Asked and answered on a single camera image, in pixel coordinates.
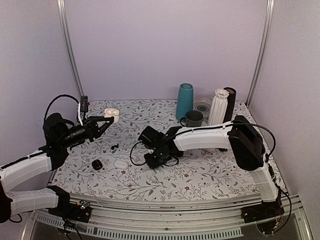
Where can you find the black cylinder vase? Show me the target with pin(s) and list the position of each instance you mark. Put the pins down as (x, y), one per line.
(231, 99)

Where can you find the front aluminium rail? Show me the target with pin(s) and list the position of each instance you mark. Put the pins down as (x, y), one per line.
(218, 219)

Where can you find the dark grey mug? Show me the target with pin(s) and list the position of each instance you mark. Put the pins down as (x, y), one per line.
(193, 118)

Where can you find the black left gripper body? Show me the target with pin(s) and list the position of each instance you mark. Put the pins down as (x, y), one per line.
(67, 140)

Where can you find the small black closed case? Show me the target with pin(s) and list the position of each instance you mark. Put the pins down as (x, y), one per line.
(97, 165)

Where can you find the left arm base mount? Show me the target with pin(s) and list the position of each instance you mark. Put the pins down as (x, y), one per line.
(80, 212)

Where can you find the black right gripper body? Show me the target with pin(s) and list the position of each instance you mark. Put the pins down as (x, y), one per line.
(158, 159)

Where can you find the clear glass dish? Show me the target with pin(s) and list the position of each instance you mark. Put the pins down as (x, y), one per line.
(203, 105)

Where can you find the left aluminium frame post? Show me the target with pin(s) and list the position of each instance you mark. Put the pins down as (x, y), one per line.
(62, 13)

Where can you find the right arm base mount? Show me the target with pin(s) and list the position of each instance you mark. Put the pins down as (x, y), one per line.
(262, 211)

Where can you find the floral patterned table mat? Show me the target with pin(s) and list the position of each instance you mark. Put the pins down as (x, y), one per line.
(201, 174)

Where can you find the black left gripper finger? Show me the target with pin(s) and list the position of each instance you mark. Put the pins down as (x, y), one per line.
(98, 131)
(102, 119)

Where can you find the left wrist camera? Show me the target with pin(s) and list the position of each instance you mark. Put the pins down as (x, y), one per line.
(82, 109)

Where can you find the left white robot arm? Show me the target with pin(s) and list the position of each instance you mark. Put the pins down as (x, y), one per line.
(19, 171)

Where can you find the white closed earbuds case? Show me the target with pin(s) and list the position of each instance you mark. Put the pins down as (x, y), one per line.
(119, 164)

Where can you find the teal tall vase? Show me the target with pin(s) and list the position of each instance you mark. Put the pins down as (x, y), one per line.
(185, 100)

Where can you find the white earbuds case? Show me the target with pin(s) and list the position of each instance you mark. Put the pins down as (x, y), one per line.
(112, 112)
(119, 164)

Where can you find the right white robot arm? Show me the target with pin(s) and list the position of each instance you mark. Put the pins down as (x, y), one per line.
(238, 135)

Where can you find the aluminium frame post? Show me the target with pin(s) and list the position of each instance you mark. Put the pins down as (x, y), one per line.
(270, 4)
(62, 13)

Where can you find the white ribbed vase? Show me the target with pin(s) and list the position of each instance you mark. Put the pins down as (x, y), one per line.
(218, 107)

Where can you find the right aluminium frame post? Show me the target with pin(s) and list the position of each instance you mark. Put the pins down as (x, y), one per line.
(270, 4)

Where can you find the small black case right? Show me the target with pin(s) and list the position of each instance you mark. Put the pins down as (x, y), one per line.
(223, 149)

